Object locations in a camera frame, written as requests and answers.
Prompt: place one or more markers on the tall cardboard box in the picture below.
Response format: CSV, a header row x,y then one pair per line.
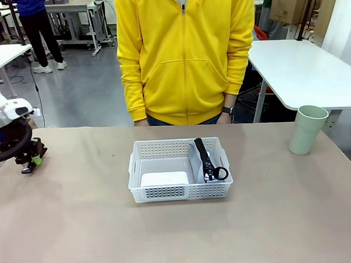
x,y
324,14

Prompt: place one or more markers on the black wristwatch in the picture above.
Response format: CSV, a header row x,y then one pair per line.
x,y
229,110

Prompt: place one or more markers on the white digital clock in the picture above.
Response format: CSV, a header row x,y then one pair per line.
x,y
164,179

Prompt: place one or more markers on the black stand pole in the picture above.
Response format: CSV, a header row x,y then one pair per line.
x,y
306,12
15,22

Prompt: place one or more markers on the red background object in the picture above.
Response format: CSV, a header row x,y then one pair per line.
x,y
260,33

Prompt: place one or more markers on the person's right forearm yellow sleeve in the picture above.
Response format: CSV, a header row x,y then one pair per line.
x,y
133,92

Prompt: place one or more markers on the pale green plastic cup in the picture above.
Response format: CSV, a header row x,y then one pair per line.
x,y
308,131

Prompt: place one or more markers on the background person in green top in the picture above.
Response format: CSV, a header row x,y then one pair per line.
x,y
267,11

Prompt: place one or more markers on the grey background workbench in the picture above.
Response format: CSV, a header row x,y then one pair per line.
x,y
74,16

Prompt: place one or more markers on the person's left forearm yellow sleeve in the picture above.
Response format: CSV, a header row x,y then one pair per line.
x,y
237,76

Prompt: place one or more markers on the grey pouch with black zipper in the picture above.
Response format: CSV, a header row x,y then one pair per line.
x,y
204,162

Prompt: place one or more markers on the person torso in yellow hoodie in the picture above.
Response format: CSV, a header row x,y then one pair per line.
x,y
186,49

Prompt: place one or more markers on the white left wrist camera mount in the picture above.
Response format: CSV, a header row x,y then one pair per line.
x,y
36,111

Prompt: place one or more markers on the large cardboard box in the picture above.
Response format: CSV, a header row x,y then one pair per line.
x,y
290,4

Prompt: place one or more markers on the background person in blue top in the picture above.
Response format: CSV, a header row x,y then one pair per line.
x,y
35,30

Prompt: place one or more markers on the person's right hand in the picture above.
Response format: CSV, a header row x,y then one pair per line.
x,y
140,123

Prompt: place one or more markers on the large white side table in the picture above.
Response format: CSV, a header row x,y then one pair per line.
x,y
301,70

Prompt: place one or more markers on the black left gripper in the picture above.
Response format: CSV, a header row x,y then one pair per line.
x,y
30,148

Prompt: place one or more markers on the person's left hand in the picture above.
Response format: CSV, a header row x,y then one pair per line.
x,y
225,119

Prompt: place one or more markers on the white perforated plastic basket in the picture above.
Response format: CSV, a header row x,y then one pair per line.
x,y
178,194

